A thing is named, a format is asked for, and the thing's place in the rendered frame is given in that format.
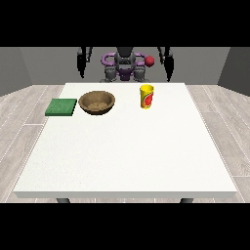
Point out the small red ball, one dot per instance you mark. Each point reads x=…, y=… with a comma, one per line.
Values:
x=149, y=61

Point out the green square pad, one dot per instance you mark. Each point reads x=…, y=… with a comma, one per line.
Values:
x=61, y=107

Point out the brown wooden bowl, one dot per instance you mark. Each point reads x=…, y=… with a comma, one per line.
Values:
x=97, y=103

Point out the dark table leg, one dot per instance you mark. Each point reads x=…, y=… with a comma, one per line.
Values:
x=187, y=200
x=63, y=200

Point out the yellow cup with melon print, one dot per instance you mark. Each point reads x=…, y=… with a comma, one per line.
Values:
x=146, y=97

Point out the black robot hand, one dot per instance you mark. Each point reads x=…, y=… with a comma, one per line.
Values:
x=82, y=62
x=168, y=63

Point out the grey robot trunk purple rings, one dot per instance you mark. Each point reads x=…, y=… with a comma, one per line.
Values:
x=123, y=70

